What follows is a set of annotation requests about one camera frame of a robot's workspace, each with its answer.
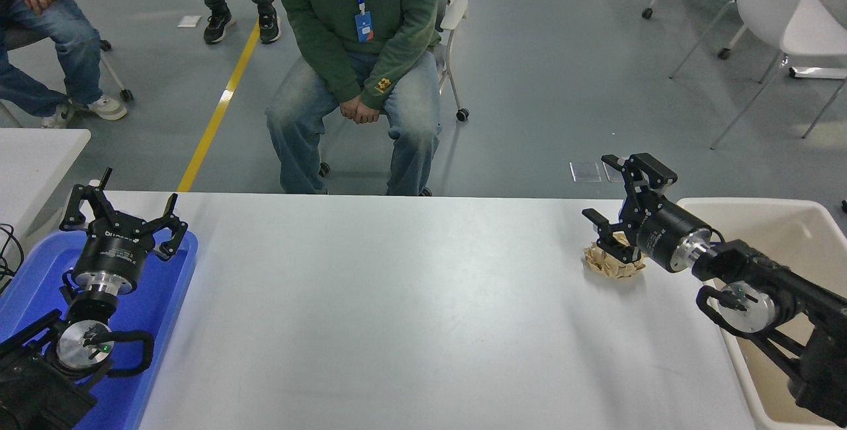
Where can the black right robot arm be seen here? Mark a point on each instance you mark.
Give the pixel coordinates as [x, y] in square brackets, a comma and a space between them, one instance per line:
[774, 304]

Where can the person's right hand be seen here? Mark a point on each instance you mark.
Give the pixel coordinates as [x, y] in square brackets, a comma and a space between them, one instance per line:
[352, 108]

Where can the tan paper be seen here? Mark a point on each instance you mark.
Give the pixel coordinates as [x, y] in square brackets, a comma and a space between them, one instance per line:
[609, 268]

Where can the clear floor plate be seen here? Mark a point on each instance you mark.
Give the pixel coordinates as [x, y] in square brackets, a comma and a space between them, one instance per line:
[585, 171]
[612, 175]

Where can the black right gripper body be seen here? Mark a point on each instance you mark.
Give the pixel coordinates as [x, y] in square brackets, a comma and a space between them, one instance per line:
[668, 231]

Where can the seated person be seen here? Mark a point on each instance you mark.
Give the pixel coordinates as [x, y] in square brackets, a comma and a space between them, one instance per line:
[59, 40]
[331, 40]

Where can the large pale plastic bin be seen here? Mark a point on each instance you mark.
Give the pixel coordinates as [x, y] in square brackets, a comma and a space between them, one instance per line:
[794, 225]

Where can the white metal floor foot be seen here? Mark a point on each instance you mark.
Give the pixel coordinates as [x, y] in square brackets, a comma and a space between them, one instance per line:
[820, 72]

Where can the white side table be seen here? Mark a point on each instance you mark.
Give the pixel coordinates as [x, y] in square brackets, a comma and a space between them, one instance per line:
[33, 165]

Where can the person's left hand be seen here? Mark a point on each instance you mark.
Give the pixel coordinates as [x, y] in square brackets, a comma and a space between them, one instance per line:
[372, 113]

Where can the blue plastic tray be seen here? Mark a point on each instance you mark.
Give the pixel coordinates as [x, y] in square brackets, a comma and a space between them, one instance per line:
[165, 298]

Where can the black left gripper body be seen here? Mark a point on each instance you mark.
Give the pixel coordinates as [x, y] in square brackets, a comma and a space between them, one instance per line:
[112, 255]

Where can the white chair with casters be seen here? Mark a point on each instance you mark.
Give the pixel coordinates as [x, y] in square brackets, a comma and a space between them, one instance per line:
[454, 13]

